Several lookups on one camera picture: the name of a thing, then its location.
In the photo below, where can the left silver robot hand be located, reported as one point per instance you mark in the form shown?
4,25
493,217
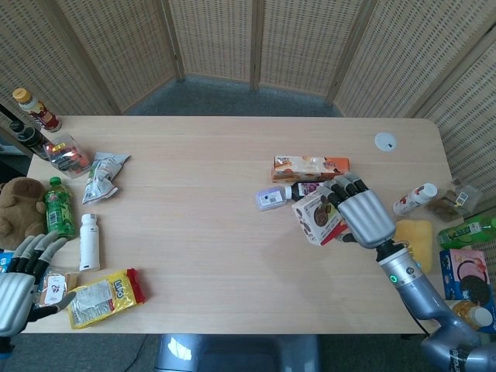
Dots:
15,294

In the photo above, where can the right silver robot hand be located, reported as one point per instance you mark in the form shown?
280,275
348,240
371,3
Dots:
364,217

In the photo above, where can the white red snack box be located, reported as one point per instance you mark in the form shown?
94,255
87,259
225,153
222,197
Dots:
314,217

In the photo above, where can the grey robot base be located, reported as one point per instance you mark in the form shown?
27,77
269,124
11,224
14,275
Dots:
240,354

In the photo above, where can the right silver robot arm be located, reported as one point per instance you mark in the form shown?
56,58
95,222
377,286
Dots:
414,283

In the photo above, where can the small wrapped bread packet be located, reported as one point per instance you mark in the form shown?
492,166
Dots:
56,288

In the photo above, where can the white red yoghurt bottle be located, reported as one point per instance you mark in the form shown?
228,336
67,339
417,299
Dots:
412,199

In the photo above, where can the yellow sponge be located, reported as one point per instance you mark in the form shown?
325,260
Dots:
416,240

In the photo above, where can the dark grape juice bottle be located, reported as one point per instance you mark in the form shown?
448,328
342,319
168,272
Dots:
306,190

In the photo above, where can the orange biscuit box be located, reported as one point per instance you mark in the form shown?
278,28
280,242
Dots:
302,166

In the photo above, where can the brown plush toy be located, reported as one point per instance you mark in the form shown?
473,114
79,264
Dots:
17,209

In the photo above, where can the clear packet brown contents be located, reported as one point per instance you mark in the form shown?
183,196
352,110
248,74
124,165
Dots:
449,203

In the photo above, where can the yellow red snack bag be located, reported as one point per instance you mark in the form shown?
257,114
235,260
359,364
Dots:
104,298

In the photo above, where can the plain white bottle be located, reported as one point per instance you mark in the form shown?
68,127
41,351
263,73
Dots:
89,244

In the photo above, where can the small purple white bottle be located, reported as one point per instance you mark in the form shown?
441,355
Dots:
271,198

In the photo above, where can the green tea bottle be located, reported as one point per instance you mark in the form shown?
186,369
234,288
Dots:
60,209

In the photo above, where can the green soda bottle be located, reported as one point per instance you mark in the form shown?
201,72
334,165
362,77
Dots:
465,232

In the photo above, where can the blue pink cookie box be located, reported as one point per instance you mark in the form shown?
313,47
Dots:
465,275

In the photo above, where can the silver foil snack bag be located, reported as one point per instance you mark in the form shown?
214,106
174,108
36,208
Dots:
100,178

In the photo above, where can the orange juice bottle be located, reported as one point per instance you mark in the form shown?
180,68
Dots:
470,314

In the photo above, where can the clear bag orange candies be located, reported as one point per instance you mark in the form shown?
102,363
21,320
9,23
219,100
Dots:
67,157

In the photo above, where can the dark bottle black cap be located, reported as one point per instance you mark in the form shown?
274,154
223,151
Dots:
33,139

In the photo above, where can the yellow cap tea bottle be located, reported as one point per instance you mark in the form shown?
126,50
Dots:
40,112

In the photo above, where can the woven folding screen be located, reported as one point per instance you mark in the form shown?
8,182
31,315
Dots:
217,38

